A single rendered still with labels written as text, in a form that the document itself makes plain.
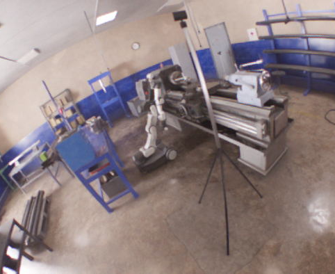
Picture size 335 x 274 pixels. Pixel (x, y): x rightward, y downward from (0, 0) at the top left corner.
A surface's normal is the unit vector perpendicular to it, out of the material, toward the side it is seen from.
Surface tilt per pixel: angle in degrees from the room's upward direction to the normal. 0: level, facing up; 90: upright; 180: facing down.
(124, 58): 90
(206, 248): 0
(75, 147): 90
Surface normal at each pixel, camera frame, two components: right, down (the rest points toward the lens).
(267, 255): -0.34, -0.82
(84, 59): 0.43, 0.30
